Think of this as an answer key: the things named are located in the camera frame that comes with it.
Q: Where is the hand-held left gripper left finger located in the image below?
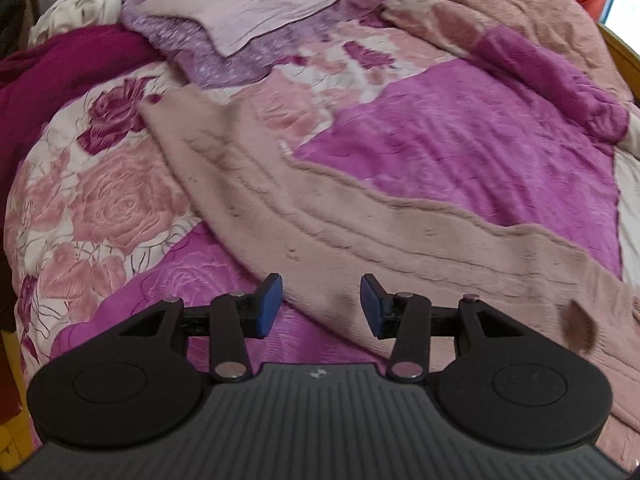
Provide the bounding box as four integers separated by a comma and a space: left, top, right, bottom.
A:
117, 273, 283, 382

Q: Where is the low wooden cabinet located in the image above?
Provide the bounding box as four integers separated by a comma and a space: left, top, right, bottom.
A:
597, 22, 640, 111

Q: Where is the white floral cloth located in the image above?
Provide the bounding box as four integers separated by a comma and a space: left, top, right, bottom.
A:
27, 0, 128, 48

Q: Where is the dark magenta blanket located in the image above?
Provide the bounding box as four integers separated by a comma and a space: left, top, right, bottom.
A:
0, 25, 161, 221

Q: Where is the dusty pink knitted scarf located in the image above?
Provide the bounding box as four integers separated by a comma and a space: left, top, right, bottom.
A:
137, 85, 640, 461

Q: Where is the lilac floral pillow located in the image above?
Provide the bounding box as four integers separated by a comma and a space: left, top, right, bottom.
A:
120, 0, 396, 91

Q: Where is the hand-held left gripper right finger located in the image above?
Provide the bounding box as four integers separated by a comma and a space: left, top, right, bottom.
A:
360, 274, 526, 382

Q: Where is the pink fluffy blanket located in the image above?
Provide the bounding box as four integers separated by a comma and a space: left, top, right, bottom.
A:
375, 0, 636, 106

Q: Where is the magenta floral patchwork quilt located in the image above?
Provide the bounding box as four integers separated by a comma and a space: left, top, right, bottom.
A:
0, 0, 640, 461

